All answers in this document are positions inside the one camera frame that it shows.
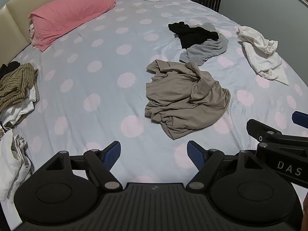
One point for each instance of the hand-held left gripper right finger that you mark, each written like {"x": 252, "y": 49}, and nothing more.
{"x": 196, "y": 154}

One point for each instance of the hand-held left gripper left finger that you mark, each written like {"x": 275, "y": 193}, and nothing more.
{"x": 112, "y": 152}

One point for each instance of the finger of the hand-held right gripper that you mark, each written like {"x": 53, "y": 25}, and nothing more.
{"x": 300, "y": 118}
{"x": 258, "y": 128}

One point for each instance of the taupe long-sleeve shirt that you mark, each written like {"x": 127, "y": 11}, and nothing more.
{"x": 187, "y": 101}

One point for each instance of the white shirt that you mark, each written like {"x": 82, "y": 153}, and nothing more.
{"x": 262, "y": 53}

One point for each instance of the grey garment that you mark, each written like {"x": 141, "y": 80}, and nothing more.
{"x": 207, "y": 49}

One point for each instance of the khaki garment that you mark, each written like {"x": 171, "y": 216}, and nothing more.
{"x": 37, "y": 93}

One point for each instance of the cream garment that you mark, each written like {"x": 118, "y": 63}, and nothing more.
{"x": 12, "y": 163}

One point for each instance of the white textured cloth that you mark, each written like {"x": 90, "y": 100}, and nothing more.
{"x": 14, "y": 112}

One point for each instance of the colourful packet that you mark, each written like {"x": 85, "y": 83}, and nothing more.
{"x": 1, "y": 131}

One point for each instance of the black garment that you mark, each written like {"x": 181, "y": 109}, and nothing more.
{"x": 190, "y": 32}

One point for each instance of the olive striped garment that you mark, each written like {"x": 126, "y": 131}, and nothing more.
{"x": 15, "y": 84}

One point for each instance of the black cloth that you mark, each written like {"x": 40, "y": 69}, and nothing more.
{"x": 8, "y": 68}

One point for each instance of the pale pink pillow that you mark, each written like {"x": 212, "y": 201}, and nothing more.
{"x": 32, "y": 35}

